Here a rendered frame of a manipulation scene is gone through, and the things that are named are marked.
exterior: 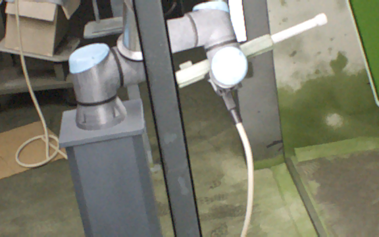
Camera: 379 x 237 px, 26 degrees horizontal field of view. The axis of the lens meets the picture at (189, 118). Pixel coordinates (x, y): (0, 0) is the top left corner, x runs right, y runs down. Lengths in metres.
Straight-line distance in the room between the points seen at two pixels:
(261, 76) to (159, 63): 2.13
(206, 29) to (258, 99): 1.70
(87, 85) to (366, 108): 1.50
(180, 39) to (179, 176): 0.47
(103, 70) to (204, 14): 0.88
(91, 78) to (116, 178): 0.38
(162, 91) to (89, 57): 1.27
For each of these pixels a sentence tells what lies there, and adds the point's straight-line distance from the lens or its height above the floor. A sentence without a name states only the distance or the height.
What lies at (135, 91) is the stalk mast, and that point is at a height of 0.42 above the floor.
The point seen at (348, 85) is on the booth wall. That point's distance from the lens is 3.90.
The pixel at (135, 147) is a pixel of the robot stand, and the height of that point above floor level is 0.57.
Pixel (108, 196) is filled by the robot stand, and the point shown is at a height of 0.39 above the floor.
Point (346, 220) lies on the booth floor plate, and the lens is 3.41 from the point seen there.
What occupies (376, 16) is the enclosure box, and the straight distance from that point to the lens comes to 3.27.
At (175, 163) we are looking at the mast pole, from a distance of 1.77.
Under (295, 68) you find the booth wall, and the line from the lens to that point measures 3.81.
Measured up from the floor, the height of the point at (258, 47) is 0.99.
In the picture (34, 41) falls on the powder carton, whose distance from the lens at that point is 5.08.
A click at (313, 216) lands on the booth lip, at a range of 3.46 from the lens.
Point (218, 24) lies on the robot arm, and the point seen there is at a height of 1.16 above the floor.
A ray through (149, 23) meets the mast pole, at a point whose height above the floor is 1.33.
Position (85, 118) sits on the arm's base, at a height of 0.68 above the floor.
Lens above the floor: 1.77
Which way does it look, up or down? 22 degrees down
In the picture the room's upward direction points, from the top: 9 degrees counter-clockwise
